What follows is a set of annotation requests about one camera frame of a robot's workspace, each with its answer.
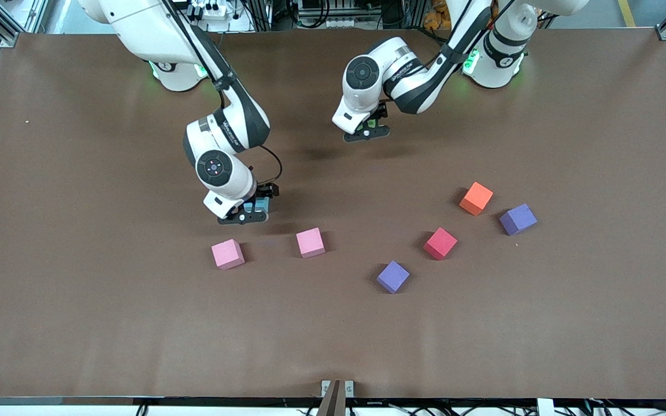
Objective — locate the blue foam block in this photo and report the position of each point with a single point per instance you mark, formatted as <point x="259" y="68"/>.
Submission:
<point x="256" y="206"/>

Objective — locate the pink foam block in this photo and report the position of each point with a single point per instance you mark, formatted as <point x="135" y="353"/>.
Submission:
<point x="310" y="242"/>
<point x="227" y="254"/>

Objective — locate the orange foam block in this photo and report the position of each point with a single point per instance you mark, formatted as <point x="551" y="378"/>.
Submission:
<point x="476" y="197"/>

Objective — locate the red foam block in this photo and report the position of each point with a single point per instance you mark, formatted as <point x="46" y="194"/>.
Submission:
<point x="440" y="242"/>

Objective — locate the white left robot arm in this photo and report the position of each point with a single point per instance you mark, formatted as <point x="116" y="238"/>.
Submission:
<point x="420" y="81"/>

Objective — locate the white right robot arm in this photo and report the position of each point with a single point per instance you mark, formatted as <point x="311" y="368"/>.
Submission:
<point x="148" y="29"/>

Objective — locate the orange bagged items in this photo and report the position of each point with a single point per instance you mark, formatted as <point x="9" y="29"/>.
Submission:
<point x="437" y="17"/>

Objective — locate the purple foam block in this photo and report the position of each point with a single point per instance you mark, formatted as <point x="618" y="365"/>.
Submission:
<point x="392" y="276"/>
<point x="518" y="219"/>

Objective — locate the white power strip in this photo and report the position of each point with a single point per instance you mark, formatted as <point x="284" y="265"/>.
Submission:
<point x="211" y="8"/>

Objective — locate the small metal bracket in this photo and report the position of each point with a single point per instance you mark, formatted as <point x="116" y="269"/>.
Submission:
<point x="325" y="386"/>

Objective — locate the grey upright frame post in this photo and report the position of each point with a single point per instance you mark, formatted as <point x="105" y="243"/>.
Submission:
<point x="35" y="14"/>

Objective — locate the small white bracket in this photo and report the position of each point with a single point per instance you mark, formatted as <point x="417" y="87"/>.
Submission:
<point x="546" y="407"/>

